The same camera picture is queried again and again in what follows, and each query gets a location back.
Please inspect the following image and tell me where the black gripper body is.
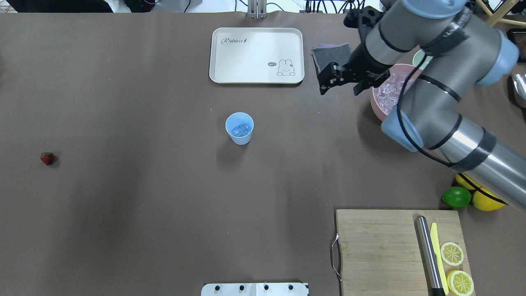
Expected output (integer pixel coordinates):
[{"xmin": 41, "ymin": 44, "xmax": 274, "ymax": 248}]
[{"xmin": 344, "ymin": 42, "xmax": 393, "ymax": 87}]

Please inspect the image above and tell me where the ice cube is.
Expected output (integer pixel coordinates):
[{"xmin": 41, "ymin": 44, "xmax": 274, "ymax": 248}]
[
  {"xmin": 232, "ymin": 126, "xmax": 241, "ymax": 137},
  {"xmin": 239, "ymin": 124, "xmax": 251, "ymax": 137}
]

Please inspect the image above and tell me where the red strawberry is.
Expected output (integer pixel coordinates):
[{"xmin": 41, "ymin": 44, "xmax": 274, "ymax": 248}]
[{"xmin": 40, "ymin": 152, "xmax": 55, "ymax": 166}]

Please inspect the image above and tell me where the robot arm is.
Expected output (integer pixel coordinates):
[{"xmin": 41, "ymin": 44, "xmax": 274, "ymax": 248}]
[{"xmin": 317, "ymin": 0, "xmax": 525, "ymax": 210}]

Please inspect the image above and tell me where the clear ice cubes pile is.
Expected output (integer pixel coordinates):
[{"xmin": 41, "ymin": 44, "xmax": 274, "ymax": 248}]
[{"xmin": 373, "ymin": 73, "xmax": 408, "ymax": 115}]

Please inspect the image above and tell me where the light blue cup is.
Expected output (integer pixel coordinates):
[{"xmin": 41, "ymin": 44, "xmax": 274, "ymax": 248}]
[{"xmin": 225, "ymin": 112, "xmax": 254, "ymax": 146}]

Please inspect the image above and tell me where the grey folded cloth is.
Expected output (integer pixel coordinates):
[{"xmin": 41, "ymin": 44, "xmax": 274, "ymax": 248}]
[{"xmin": 311, "ymin": 43, "xmax": 351, "ymax": 73}]

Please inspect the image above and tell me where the pink bowl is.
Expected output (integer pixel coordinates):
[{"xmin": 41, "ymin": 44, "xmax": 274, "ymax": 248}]
[{"xmin": 370, "ymin": 64, "xmax": 415, "ymax": 121}]

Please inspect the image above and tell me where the green bowl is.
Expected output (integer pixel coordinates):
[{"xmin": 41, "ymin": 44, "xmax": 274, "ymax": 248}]
[{"xmin": 412, "ymin": 49, "xmax": 433, "ymax": 70}]

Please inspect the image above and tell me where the cream rabbit tray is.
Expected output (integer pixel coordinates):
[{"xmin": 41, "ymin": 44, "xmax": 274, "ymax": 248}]
[{"xmin": 209, "ymin": 28, "xmax": 305, "ymax": 85}]

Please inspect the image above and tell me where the wooden mug tree stand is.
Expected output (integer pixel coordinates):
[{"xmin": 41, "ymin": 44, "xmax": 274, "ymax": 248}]
[{"xmin": 476, "ymin": 0, "xmax": 526, "ymax": 28}]

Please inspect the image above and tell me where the yellow lemon upper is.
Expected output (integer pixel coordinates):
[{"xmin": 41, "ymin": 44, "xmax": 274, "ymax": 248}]
[{"xmin": 455, "ymin": 173, "xmax": 481, "ymax": 191}]

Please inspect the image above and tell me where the yellow lemon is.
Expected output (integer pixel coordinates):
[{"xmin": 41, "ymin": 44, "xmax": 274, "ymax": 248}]
[
  {"xmin": 471, "ymin": 187, "xmax": 507, "ymax": 211},
  {"xmin": 455, "ymin": 173, "xmax": 481, "ymax": 191}
]

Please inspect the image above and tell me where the green lime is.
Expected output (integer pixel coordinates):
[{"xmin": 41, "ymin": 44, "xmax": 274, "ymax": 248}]
[{"xmin": 441, "ymin": 187, "xmax": 472, "ymax": 208}]

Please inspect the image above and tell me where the steel pot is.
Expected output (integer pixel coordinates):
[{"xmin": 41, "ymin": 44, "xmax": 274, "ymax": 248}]
[{"xmin": 511, "ymin": 74, "xmax": 526, "ymax": 109}]

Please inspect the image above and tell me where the yellow lemon lower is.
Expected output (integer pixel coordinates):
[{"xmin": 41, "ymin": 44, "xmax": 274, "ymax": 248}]
[{"xmin": 471, "ymin": 187, "xmax": 507, "ymax": 211}]

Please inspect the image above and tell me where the wooden cutting board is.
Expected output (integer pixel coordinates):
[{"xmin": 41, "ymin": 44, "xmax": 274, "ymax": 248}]
[{"xmin": 335, "ymin": 209, "xmax": 466, "ymax": 296}]

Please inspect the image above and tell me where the lemon slice upper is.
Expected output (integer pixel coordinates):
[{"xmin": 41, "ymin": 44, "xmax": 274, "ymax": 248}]
[{"xmin": 439, "ymin": 242, "xmax": 465, "ymax": 266}]

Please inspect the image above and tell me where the lemon slice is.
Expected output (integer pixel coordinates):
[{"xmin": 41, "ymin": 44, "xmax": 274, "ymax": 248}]
[
  {"xmin": 439, "ymin": 242, "xmax": 465, "ymax": 266},
  {"xmin": 446, "ymin": 270, "xmax": 475, "ymax": 296}
]

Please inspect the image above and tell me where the lemon slice lower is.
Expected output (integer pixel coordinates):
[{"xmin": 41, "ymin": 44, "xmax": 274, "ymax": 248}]
[{"xmin": 446, "ymin": 270, "xmax": 475, "ymax": 296}]

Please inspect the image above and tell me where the aluminium camera post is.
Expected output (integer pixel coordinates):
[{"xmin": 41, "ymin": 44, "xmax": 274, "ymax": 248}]
[{"xmin": 246, "ymin": 0, "xmax": 268, "ymax": 19}]

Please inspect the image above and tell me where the steel handled yellow knife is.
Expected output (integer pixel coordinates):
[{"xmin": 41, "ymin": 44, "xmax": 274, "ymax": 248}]
[{"xmin": 415, "ymin": 215, "xmax": 446, "ymax": 296}]

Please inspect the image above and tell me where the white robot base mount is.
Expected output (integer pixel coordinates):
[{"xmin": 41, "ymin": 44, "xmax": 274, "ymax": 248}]
[{"xmin": 201, "ymin": 282, "xmax": 310, "ymax": 296}]

